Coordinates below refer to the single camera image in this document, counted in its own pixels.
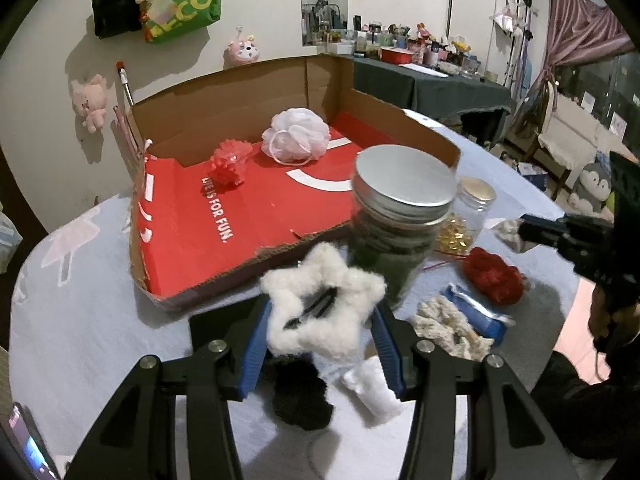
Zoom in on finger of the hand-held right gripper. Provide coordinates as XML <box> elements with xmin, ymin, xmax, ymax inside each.
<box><xmin>517</xmin><ymin>212</ymin><xmax>616</xmax><ymax>261</ymax></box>

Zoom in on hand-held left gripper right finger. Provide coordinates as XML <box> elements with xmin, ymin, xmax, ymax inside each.
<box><xmin>370</xmin><ymin>302</ymin><xmax>566</xmax><ymax>480</ymax></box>

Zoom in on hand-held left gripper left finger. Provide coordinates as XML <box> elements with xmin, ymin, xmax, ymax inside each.
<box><xmin>65</xmin><ymin>295</ymin><xmax>273</xmax><ymax>480</ymax></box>

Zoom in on white cotton piece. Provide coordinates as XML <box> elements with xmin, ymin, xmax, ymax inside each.
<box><xmin>342</xmin><ymin>360</ymin><xmax>406</xmax><ymax>426</ymax></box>

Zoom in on cream knitted scrunchie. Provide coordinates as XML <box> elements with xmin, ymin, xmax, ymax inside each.
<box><xmin>412</xmin><ymin>297</ymin><xmax>493</xmax><ymax>361</ymax></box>

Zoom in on black scrunchie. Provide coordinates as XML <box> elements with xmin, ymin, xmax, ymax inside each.
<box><xmin>262</xmin><ymin>357</ymin><xmax>336</xmax><ymax>431</ymax></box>

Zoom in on red scrunchie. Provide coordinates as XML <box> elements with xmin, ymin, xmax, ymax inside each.
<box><xmin>461</xmin><ymin>247</ymin><xmax>526</xmax><ymax>306</ymax></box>

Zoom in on white fluffy star hair clip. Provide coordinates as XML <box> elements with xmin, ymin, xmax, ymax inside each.
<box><xmin>260</xmin><ymin>242</ymin><xmax>388</xmax><ymax>366</ymax></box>

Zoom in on blue packet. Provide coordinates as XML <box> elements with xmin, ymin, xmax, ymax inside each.
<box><xmin>442</xmin><ymin>282</ymin><xmax>516</xmax><ymax>346</ymax></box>

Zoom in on red-lined cardboard box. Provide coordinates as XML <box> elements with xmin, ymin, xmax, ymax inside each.
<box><xmin>125</xmin><ymin>55</ymin><xmax>462</xmax><ymax>313</ymax></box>

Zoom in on person's right forearm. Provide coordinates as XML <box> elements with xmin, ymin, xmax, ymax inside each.
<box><xmin>530</xmin><ymin>340</ymin><xmax>640</xmax><ymax>480</ymax></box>

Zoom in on person's right hand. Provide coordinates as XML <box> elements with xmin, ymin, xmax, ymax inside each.
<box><xmin>587</xmin><ymin>285</ymin><xmax>640</xmax><ymax>356</ymax></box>

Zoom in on colourful box with black top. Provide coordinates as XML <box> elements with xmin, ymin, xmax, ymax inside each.
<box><xmin>189</xmin><ymin>305</ymin><xmax>271</xmax><ymax>356</ymax></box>

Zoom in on grey penguin plush toy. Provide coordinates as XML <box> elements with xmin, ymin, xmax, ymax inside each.
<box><xmin>567</xmin><ymin>162</ymin><xmax>615</xmax><ymax>213</ymax></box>

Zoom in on small clear jar gold lid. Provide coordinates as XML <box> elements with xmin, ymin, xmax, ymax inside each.
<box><xmin>435</xmin><ymin>176</ymin><xmax>497</xmax><ymax>253</ymax></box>

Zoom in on chair with white cover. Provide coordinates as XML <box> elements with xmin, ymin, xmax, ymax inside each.
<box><xmin>535</xmin><ymin>82</ymin><xmax>626</xmax><ymax>196</ymax></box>

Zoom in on glass jar with silver lid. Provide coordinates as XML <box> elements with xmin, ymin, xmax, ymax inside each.
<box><xmin>345</xmin><ymin>145</ymin><xmax>457</xmax><ymax>311</ymax></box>

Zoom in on table with dark green cloth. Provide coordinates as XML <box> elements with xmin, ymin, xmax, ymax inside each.
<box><xmin>352</xmin><ymin>57</ymin><xmax>511</xmax><ymax>123</ymax></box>

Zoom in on red mesh pouf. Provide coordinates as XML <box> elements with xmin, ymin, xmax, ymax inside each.
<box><xmin>202</xmin><ymin>139</ymin><xmax>253</xmax><ymax>196</ymax></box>

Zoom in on pink curtain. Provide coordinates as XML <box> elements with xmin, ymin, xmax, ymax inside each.
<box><xmin>510</xmin><ymin>0</ymin><xmax>636</xmax><ymax>136</ymax></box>

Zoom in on cluttered side table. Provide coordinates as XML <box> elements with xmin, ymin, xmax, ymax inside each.
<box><xmin>320</xmin><ymin>15</ymin><xmax>488</xmax><ymax>78</ymax></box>

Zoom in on white bath pouf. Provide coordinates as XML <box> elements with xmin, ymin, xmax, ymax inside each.
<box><xmin>262</xmin><ymin>107</ymin><xmax>331</xmax><ymax>166</ymax></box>

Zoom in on white cabinet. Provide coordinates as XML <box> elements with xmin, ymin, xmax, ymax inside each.
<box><xmin>447</xmin><ymin>0</ymin><xmax>511</xmax><ymax>86</ymax></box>

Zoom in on red box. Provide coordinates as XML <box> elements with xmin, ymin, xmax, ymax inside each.
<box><xmin>380</xmin><ymin>46</ymin><xmax>413</xmax><ymax>65</ymax></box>

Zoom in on smartphone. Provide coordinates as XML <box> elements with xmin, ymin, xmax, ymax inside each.
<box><xmin>0</xmin><ymin>400</ymin><xmax>61</xmax><ymax>480</ymax></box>

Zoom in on pink sticks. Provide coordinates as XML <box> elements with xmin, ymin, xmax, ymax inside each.
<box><xmin>114</xmin><ymin>105</ymin><xmax>143</xmax><ymax>161</ymax></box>

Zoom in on clear plastic bag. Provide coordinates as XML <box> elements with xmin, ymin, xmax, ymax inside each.
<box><xmin>0</xmin><ymin>210</ymin><xmax>23</xmax><ymax>276</ymax></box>

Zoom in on brush with red tip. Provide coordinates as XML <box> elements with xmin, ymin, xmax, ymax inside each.
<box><xmin>116</xmin><ymin>61</ymin><xmax>136</xmax><ymax>108</ymax></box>

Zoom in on pink pig plush toy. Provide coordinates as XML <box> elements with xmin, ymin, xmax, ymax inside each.
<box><xmin>70</xmin><ymin>74</ymin><xmax>108</xmax><ymax>135</ymax></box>

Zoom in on round pink plush toy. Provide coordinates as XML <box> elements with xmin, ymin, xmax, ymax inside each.
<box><xmin>223</xmin><ymin>27</ymin><xmax>261</xmax><ymax>68</ymax></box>

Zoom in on green shopping bag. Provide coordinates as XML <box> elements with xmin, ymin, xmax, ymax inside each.
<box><xmin>140</xmin><ymin>0</ymin><xmax>222</xmax><ymax>45</ymax></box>

